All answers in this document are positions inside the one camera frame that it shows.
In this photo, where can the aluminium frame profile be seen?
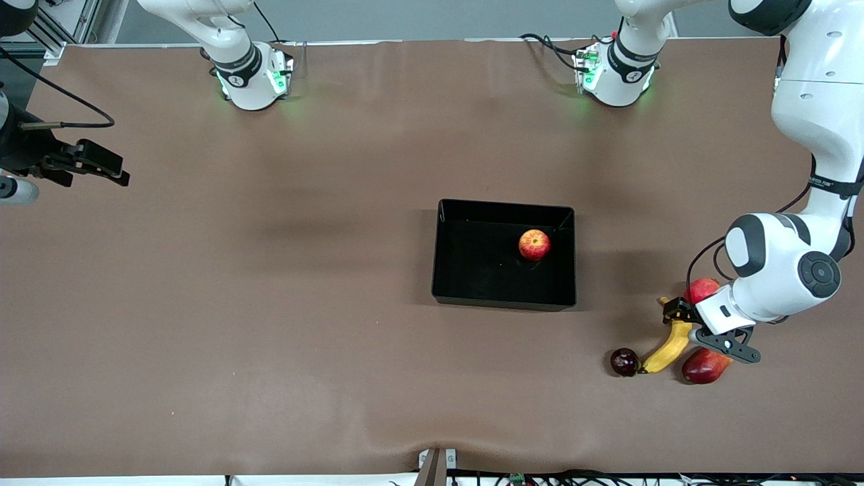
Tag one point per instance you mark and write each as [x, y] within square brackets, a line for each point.
[67, 27]

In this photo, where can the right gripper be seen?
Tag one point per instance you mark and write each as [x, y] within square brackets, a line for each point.
[25, 154]

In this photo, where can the brown table cover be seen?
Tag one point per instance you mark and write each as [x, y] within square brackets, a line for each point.
[337, 202]

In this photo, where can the dark purple mangosteen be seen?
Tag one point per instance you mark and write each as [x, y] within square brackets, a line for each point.
[624, 362]

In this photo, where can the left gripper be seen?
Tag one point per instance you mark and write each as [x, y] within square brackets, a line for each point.
[680, 311]

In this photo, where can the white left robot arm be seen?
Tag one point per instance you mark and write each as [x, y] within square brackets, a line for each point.
[783, 263]

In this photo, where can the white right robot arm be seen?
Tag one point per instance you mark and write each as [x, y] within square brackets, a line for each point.
[250, 91]

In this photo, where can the black plastic box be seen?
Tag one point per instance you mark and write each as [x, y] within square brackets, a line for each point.
[472, 263]

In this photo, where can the yellow banana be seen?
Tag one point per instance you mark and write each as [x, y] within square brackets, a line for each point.
[668, 351]

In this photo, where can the red mango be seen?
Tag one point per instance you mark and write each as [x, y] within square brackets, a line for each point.
[702, 370]

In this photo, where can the metal table edge bracket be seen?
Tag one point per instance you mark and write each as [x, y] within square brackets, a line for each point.
[433, 467]

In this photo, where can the red yellow apple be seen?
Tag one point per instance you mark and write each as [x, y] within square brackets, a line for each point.
[534, 245]

